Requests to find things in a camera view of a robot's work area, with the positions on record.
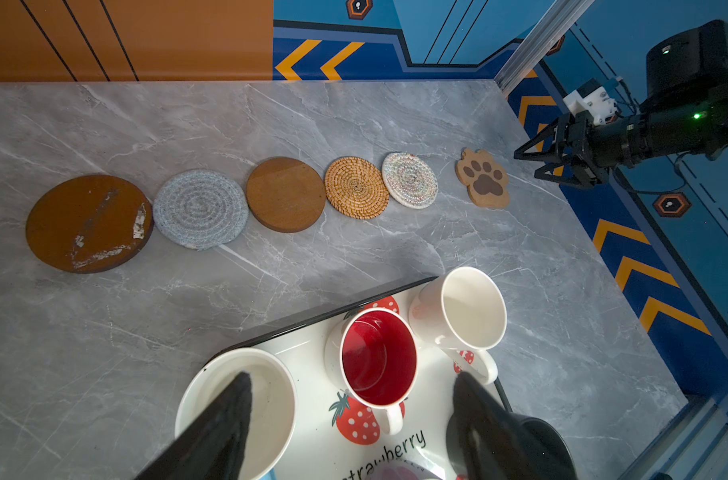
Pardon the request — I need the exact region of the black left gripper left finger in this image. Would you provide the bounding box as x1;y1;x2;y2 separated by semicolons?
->
137;373;253;480

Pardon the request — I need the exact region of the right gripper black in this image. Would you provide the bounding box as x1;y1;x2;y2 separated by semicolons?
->
514;111;611;189

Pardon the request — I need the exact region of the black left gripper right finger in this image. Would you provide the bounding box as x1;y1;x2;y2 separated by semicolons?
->
452;372;577;479

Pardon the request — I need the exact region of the cork paw print coaster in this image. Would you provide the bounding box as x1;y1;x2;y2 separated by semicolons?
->
455;148;511;209

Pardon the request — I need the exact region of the white multicolour woven rope coaster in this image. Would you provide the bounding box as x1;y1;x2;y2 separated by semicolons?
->
381;152;439;210

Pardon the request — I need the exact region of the woven rattan round coaster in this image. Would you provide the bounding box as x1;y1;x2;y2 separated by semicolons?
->
324;157;390;220

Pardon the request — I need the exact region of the grey blue rope coaster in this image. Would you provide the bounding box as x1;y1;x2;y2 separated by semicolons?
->
153;169;249;250

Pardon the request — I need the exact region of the dark scratched wooden coaster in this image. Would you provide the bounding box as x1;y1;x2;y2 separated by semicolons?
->
25;174;154;274

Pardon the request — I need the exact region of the brown round wooden coaster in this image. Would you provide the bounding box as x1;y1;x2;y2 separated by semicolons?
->
246;157;326;233

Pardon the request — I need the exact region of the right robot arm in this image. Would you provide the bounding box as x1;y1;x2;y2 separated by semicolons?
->
514;20;728;189

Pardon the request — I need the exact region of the black mug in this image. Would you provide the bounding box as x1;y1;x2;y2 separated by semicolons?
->
446;413;576;479

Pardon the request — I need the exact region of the white mug front left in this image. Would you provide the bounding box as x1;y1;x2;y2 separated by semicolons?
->
175;348;297;479

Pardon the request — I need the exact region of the plain white mug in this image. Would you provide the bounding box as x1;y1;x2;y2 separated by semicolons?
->
408;266;508;385

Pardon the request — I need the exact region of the white mug red inside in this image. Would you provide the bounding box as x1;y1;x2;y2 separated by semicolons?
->
324;307;418;445

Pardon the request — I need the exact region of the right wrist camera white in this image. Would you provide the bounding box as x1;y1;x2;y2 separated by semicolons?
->
563;79;620;126

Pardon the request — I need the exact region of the white mug purple handle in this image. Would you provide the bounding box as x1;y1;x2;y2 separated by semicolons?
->
366;461;424;480

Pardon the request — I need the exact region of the aluminium corner post right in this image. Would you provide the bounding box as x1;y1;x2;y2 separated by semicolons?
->
494;0;594;96

